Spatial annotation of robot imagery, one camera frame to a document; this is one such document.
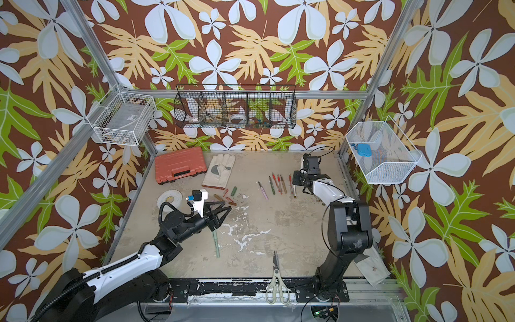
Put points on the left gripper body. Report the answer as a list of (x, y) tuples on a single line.
[(209, 221)]

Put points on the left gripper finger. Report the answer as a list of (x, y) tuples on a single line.
[(214, 205), (221, 214)]

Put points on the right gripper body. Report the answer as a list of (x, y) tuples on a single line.
[(299, 178)]

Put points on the red gel pen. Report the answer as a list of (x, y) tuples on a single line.
[(290, 184)]

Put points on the brown gold pen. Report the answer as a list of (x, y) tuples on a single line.
[(283, 185)]

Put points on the clear red-capped pen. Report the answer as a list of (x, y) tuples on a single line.
[(279, 185)]

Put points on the dark green pen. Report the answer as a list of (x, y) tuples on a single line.
[(271, 185)]

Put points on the pink pen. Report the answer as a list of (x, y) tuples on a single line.
[(262, 190)]

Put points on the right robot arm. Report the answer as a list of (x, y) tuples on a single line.
[(348, 233)]

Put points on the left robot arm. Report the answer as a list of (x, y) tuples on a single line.
[(91, 295)]

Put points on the light green pen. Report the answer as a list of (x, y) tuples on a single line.
[(216, 243)]

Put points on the beige work glove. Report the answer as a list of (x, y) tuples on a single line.
[(219, 171)]

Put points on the white tape roll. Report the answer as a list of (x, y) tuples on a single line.
[(172, 197)]

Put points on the red plastic tool case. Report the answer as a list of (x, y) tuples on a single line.
[(179, 164)]

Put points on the blue object in basket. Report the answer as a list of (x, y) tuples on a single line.
[(362, 149)]

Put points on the white mesh basket right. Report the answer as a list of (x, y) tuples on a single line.
[(394, 156)]

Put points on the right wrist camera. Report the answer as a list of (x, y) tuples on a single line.
[(311, 164)]

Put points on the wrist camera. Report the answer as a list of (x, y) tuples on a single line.
[(196, 201), (311, 164)]

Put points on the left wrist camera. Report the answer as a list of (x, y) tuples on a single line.
[(196, 201)]

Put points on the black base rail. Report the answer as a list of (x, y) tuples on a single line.
[(304, 289)]

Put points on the black wire basket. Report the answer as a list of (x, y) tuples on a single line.
[(237, 106)]

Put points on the white handled scissors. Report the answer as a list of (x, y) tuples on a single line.
[(277, 289)]

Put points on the white wire basket left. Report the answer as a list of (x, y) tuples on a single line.
[(123, 117)]

